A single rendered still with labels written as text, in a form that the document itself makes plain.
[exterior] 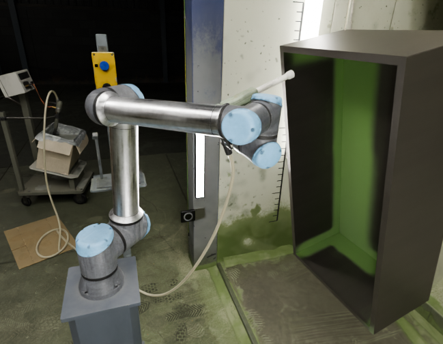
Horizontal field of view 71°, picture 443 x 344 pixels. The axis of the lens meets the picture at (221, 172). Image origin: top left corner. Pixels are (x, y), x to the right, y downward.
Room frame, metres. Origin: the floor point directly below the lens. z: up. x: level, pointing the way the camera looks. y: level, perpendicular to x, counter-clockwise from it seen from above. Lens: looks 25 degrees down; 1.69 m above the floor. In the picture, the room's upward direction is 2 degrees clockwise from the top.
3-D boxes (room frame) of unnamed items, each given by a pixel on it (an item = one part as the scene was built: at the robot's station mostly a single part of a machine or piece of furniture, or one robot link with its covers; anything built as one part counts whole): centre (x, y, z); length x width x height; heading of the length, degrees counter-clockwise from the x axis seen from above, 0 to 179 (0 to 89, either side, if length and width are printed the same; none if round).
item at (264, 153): (0.92, -0.12, 1.35); 0.12 x 0.09 x 0.10; 26
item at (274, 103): (0.91, -0.12, 1.46); 0.12 x 0.09 x 0.12; 152
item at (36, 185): (2.96, 1.77, 0.64); 0.73 x 0.50 x 1.27; 98
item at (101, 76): (1.87, 0.68, 1.42); 0.12 x 0.06 x 0.26; 109
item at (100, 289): (1.05, 0.51, 0.69); 0.19 x 0.19 x 0.10
